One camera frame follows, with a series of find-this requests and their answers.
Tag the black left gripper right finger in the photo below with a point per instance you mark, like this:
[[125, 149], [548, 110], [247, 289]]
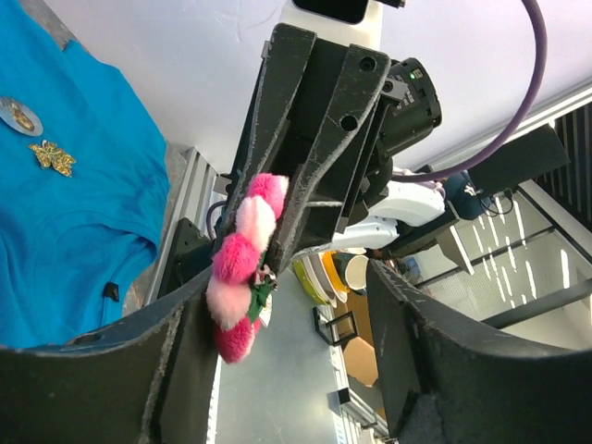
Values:
[[446, 378]]

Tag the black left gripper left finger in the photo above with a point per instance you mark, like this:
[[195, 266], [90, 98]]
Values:
[[147, 378]]

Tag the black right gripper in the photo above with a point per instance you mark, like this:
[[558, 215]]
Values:
[[329, 118]]

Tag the pink flower smiley brooch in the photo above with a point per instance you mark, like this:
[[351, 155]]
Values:
[[239, 293]]

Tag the blue t-shirt garment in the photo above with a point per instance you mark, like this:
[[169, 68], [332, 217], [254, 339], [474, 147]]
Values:
[[71, 247]]

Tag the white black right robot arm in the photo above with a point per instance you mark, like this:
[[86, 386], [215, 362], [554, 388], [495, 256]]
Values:
[[330, 117]]

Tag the gold leaf brooch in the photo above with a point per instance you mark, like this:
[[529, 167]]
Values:
[[50, 155]]

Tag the round silver badge brooch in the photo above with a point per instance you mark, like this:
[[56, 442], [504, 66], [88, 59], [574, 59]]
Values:
[[20, 118]]

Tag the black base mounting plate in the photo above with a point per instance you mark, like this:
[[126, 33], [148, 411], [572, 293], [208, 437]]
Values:
[[190, 254]]

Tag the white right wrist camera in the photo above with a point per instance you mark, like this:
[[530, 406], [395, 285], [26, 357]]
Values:
[[340, 21]]

